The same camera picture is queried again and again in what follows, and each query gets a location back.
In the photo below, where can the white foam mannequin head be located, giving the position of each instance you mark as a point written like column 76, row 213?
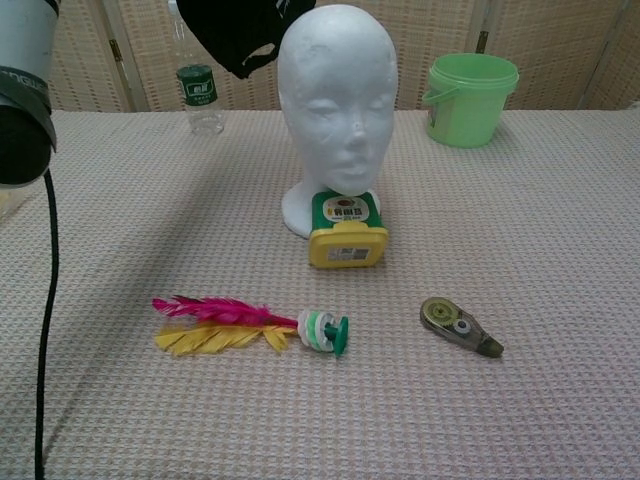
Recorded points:
column 335, row 75

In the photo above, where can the green yellow plastic container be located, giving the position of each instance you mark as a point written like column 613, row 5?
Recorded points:
column 345, row 250

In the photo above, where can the pale woven tablecloth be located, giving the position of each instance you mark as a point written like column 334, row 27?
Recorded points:
column 500, row 225

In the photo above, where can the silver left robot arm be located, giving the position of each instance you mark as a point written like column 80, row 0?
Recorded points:
column 22, row 50

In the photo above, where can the beige woven folding screen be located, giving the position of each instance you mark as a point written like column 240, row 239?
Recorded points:
column 550, row 50

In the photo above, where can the pink yellow feather shuttlecock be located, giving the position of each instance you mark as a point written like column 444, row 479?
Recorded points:
column 225, row 311

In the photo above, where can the light green plastic bucket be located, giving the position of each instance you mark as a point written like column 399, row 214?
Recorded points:
column 465, row 115

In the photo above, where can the grey correction tape dispenser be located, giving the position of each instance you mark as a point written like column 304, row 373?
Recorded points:
column 445, row 320

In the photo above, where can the black baseball cap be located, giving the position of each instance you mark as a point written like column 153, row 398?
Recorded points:
column 225, row 30

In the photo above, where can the clear green-label water bottle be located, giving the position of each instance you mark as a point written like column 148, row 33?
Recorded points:
column 197, row 90

